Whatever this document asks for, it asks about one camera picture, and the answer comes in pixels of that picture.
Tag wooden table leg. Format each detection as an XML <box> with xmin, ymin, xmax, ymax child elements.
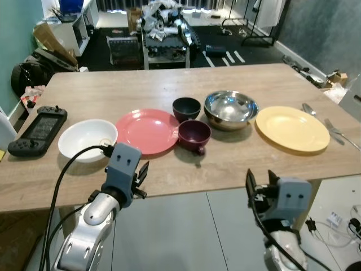
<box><xmin>305</xmin><ymin>180</ymin><xmax>324</xmax><ymax>229</ymax></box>

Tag white plastic bag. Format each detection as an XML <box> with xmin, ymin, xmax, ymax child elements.
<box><xmin>326</xmin><ymin>85</ymin><xmax>351</xmax><ymax>106</ymax></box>

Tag cluttered metal cart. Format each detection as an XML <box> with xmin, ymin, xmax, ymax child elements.
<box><xmin>140</xmin><ymin>0</ymin><xmax>199</xmax><ymax>71</ymax></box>

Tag dark blue small bowl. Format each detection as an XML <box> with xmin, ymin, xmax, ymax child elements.
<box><xmin>172</xmin><ymin>97</ymin><xmax>202</xmax><ymax>123</ymax></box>

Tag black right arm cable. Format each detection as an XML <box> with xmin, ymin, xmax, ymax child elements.
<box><xmin>250</xmin><ymin>189</ymin><xmax>308</xmax><ymax>271</ymax></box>

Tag red and white packet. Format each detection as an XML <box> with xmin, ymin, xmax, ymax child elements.
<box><xmin>20</xmin><ymin>85</ymin><xmax>47</xmax><ymax>111</ymax></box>

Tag small dark floor box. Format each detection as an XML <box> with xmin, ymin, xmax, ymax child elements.
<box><xmin>205</xmin><ymin>45</ymin><xmax>227</xmax><ymax>58</ymax></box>

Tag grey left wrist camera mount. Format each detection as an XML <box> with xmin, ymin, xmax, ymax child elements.
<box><xmin>105</xmin><ymin>143</ymin><xmax>142</xmax><ymax>207</ymax></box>

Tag grey drawer cabinet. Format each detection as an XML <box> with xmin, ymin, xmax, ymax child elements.
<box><xmin>338</xmin><ymin>72</ymin><xmax>361</xmax><ymax>120</ymax></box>

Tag white shelf unit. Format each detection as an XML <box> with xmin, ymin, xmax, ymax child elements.
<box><xmin>47</xmin><ymin>8</ymin><xmax>94</xmax><ymax>57</ymax></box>

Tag black clothes rack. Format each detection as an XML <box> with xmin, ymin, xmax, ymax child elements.
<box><xmin>219</xmin><ymin>0</ymin><xmax>292</xmax><ymax>48</ymax></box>

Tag pink plate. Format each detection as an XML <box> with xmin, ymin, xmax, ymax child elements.
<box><xmin>115</xmin><ymin>108</ymin><xmax>182</xmax><ymax>156</ymax></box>

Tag black bag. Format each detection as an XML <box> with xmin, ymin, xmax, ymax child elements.
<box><xmin>11</xmin><ymin>52</ymin><xmax>58</xmax><ymax>98</ymax></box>

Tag black crate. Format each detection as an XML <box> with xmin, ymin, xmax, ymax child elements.
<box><xmin>107</xmin><ymin>35</ymin><xmax>142</xmax><ymax>66</ymax></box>

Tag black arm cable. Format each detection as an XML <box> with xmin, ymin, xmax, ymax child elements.
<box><xmin>38</xmin><ymin>145</ymin><xmax>115</xmax><ymax>271</ymax></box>
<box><xmin>250</xmin><ymin>189</ymin><xmax>308</xmax><ymax>271</ymax></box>

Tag blue box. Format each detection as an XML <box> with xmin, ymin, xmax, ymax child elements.
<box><xmin>58</xmin><ymin>0</ymin><xmax>86</xmax><ymax>15</ymax></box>

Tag silver metal spoon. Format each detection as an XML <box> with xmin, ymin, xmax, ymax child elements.
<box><xmin>301</xmin><ymin>102</ymin><xmax>344</xmax><ymax>146</ymax></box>

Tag stainless steel bowl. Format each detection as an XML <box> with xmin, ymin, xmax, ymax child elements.
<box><xmin>203</xmin><ymin>90</ymin><xmax>260</xmax><ymax>132</ymax></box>

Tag black handheld game console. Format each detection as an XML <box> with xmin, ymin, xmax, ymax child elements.
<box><xmin>7</xmin><ymin>105</ymin><xmax>68</xmax><ymax>158</ymax></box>

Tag small open cardboard box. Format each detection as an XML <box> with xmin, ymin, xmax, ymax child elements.
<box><xmin>324</xmin><ymin>70</ymin><xmax>350</xmax><ymax>89</ymax></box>

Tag brown cardboard box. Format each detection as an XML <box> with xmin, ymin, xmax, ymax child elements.
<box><xmin>32</xmin><ymin>21</ymin><xmax>80</xmax><ymax>68</ymax></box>

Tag yellow plate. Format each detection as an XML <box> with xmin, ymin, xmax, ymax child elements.
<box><xmin>254</xmin><ymin>106</ymin><xmax>331</xmax><ymax>154</ymax></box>

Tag silver metal fork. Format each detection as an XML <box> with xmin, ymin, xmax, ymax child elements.
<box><xmin>324</xmin><ymin>117</ymin><xmax>361</xmax><ymax>151</ymax></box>

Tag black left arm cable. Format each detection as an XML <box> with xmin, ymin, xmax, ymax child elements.
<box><xmin>38</xmin><ymin>145</ymin><xmax>115</xmax><ymax>271</ymax></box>

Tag tangled floor cables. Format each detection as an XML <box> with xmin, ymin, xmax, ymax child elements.
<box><xmin>306</xmin><ymin>204</ymin><xmax>361</xmax><ymax>250</ymax></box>

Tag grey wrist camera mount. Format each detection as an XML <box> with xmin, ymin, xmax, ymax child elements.
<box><xmin>105</xmin><ymin>143</ymin><xmax>142</xmax><ymax>207</ymax></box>
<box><xmin>273</xmin><ymin>177</ymin><xmax>313</xmax><ymax>222</ymax></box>

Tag white bowl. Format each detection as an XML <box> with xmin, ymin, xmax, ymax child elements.
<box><xmin>58</xmin><ymin>119</ymin><xmax>119</xmax><ymax>164</ymax></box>

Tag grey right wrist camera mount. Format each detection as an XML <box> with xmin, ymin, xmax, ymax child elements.
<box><xmin>273</xmin><ymin>177</ymin><xmax>313</xmax><ymax>222</ymax></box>

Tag maroon cup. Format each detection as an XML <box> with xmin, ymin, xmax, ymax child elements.
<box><xmin>177</xmin><ymin>119</ymin><xmax>213</xmax><ymax>156</ymax></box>

